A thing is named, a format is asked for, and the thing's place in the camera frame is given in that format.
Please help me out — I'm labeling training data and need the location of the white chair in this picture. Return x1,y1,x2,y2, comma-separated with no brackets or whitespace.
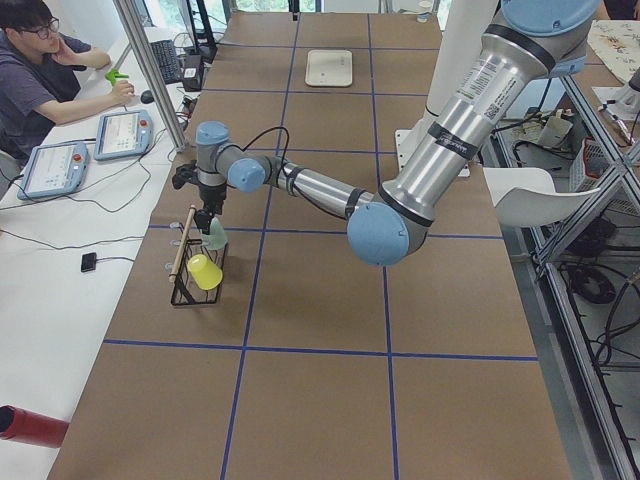
483,167,600,227

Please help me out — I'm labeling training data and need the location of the computer mouse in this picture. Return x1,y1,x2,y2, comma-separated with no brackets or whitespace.
140,90,154,104

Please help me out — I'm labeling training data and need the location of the black wire cup rack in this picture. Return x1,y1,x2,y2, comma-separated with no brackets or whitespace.
166,205,229,307

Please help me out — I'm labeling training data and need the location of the seated person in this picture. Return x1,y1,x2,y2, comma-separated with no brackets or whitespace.
1,1,135,163

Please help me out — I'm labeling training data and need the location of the black box on desk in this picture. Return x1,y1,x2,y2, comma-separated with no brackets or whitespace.
182,55,204,92

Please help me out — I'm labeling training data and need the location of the black keyboard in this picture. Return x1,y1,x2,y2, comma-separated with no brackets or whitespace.
150,40,182,84

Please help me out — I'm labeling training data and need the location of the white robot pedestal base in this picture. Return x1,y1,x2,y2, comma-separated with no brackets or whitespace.
395,0,499,170

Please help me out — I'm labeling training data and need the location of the green toy object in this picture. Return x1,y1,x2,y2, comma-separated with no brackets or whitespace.
105,69,129,86

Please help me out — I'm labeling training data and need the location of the teach pendant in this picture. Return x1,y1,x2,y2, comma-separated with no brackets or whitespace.
17,141,89,200
94,110,153,161

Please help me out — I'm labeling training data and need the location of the small black device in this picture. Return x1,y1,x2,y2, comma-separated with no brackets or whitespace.
80,252,98,273

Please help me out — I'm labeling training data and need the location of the pale green cup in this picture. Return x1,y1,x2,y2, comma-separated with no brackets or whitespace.
207,217,228,250

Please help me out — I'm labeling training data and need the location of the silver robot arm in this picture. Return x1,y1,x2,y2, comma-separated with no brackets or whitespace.
195,1,599,266

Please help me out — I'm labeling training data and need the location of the aluminium frame post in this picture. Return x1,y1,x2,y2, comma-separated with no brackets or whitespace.
113,0,187,153

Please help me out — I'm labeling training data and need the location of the far teach pendant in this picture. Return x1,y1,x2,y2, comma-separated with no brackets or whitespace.
94,110,153,161

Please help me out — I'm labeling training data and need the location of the near teach pendant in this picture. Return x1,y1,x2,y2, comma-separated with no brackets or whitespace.
17,141,89,200

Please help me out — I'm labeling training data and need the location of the cream rabbit tray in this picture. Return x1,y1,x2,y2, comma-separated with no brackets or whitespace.
305,49,353,88

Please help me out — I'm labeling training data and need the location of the yellow cup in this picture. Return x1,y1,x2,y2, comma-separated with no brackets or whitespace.
187,254,223,290

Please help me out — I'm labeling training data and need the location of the red cylinder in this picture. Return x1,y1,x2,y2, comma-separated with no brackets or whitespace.
1,405,69,448

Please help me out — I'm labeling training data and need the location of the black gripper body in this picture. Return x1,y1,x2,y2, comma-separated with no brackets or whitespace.
198,182,226,214

